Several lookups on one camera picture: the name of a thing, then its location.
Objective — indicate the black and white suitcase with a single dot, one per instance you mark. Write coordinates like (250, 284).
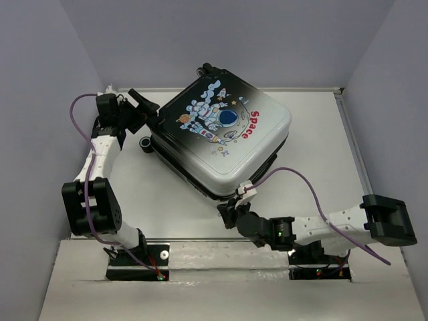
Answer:
(218, 132)

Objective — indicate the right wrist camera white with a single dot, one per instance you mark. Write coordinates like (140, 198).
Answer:
(245, 193)

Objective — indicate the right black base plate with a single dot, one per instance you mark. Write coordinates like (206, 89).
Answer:
(302, 265)

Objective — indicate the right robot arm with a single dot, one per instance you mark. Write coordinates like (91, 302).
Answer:
(377, 219)

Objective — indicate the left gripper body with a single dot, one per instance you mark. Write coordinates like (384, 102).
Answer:
(132, 117)

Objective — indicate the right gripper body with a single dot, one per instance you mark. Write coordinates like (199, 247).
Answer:
(234, 215)

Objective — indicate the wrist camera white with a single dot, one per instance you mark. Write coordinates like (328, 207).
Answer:
(111, 90)
(245, 193)

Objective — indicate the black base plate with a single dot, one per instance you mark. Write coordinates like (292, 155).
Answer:
(121, 267)
(302, 265)

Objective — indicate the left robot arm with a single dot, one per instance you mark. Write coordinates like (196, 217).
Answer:
(92, 208)

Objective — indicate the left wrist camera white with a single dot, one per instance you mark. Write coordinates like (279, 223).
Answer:
(111, 90)

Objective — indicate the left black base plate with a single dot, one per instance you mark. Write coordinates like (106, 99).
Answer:
(121, 267)

